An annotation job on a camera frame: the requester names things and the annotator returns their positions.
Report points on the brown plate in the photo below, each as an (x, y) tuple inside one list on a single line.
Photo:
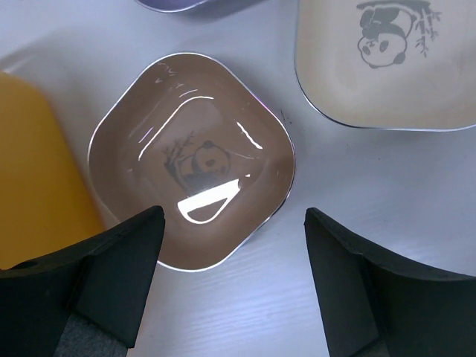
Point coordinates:
[(189, 136)]

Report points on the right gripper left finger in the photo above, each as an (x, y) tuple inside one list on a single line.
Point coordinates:
[(104, 279)]

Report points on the purple plate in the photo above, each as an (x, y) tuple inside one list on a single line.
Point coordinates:
[(181, 6)]

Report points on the yellow plastic bin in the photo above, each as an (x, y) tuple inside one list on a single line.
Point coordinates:
[(45, 204)]

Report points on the cream plate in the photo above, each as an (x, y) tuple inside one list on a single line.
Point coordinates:
[(403, 65)]

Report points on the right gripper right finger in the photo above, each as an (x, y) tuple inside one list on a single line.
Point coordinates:
[(375, 302)]

